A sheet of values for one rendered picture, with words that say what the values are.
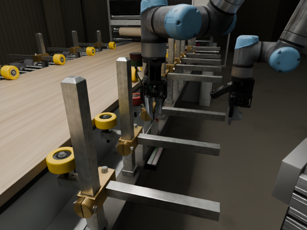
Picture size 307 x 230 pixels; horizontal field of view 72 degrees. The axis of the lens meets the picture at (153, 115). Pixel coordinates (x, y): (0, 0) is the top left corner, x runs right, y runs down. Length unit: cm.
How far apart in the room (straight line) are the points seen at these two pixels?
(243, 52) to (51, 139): 72
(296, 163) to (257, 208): 135
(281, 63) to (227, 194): 129
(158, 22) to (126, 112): 29
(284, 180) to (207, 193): 134
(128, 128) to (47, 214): 38
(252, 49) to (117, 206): 71
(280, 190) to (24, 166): 58
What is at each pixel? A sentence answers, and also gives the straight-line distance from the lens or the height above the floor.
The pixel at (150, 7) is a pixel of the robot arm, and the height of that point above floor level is 126.
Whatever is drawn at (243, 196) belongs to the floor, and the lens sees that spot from 187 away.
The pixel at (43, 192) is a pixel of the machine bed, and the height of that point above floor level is 75.
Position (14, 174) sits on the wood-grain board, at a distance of 62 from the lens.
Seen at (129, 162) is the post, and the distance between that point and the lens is 79.
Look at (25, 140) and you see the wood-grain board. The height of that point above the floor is 90.
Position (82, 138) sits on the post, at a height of 101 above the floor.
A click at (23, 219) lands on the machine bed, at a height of 73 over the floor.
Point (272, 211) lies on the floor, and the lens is 184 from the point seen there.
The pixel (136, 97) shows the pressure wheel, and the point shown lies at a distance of 98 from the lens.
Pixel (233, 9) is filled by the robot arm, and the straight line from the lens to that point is 61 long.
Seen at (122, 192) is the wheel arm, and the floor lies 83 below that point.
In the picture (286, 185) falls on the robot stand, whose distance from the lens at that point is 50.
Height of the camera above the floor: 124
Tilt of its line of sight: 25 degrees down
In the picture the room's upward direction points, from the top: straight up
